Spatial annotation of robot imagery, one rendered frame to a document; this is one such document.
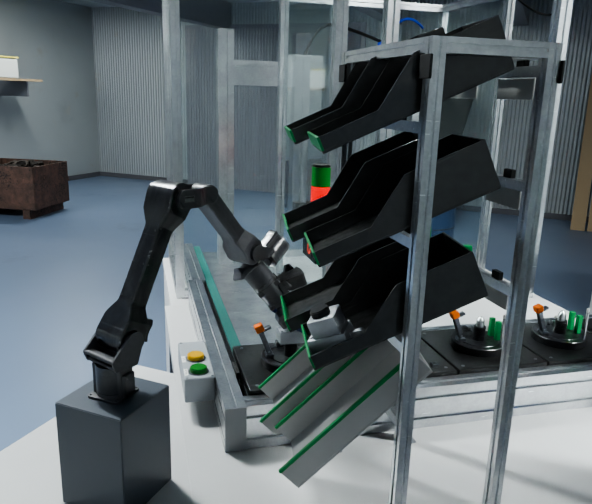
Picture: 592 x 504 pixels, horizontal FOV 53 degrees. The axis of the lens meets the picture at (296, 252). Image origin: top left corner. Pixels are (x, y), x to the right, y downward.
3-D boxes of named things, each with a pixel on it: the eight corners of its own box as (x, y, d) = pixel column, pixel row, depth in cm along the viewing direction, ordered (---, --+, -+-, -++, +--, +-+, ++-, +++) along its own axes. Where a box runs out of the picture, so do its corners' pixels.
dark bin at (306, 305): (289, 332, 102) (272, 296, 100) (285, 306, 115) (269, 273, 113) (439, 267, 101) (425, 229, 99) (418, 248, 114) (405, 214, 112)
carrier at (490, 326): (458, 378, 140) (464, 328, 137) (414, 338, 162) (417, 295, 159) (546, 369, 146) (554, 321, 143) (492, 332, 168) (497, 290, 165)
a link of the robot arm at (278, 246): (250, 252, 124) (280, 216, 131) (222, 246, 129) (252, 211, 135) (268, 289, 131) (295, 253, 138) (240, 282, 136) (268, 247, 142)
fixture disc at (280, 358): (267, 378, 132) (267, 369, 132) (255, 352, 146) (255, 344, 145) (327, 372, 136) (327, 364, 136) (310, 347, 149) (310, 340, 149)
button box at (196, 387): (184, 403, 134) (184, 378, 133) (178, 363, 154) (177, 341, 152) (215, 400, 136) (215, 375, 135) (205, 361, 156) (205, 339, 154)
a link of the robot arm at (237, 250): (175, 200, 104) (206, 156, 108) (144, 195, 109) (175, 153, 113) (247, 290, 125) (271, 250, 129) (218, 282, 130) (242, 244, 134)
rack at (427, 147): (385, 573, 93) (429, 33, 73) (318, 444, 127) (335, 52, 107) (503, 551, 99) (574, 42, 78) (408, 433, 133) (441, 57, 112)
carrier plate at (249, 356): (249, 399, 127) (249, 390, 127) (232, 353, 149) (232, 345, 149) (355, 388, 133) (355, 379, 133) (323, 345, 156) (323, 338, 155)
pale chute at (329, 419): (298, 489, 93) (278, 471, 92) (292, 441, 105) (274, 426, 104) (433, 371, 89) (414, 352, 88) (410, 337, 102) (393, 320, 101)
